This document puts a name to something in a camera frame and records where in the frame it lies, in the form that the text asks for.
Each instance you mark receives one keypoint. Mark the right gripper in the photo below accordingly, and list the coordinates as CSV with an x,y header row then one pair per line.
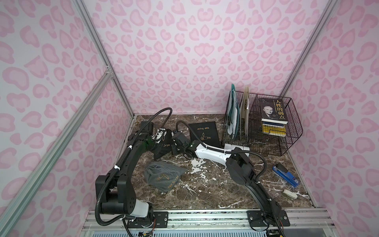
x,y
179,142

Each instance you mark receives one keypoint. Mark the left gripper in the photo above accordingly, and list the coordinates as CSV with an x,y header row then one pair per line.
x,y
161,141

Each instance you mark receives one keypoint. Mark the plain black pouch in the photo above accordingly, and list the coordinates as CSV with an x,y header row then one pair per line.
x,y
167,146

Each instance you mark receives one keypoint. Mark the grey hair dryer pouch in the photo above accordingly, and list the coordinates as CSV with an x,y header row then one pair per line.
x,y
163,176

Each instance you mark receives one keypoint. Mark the black pouch gold print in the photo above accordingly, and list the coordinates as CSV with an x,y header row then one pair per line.
x,y
207,132

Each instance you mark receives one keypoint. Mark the white hair dryer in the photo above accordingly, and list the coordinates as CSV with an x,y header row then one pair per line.
x,y
229,148

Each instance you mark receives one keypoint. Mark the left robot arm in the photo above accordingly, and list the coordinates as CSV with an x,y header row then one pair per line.
x,y
116,197

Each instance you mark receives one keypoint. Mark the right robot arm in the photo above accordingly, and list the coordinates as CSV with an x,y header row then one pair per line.
x,y
245,168

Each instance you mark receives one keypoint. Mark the yellow striped book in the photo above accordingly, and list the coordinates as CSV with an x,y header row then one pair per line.
x,y
274,127

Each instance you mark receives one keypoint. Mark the book with portrait cover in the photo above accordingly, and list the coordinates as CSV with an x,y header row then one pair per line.
x,y
273,110

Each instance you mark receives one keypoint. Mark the white eraser block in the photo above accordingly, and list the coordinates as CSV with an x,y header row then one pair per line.
x,y
290,194

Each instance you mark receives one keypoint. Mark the black wire basket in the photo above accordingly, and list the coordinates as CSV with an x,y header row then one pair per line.
x,y
262,143

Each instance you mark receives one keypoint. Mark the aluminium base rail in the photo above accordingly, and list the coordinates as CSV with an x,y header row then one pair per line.
x,y
297,222

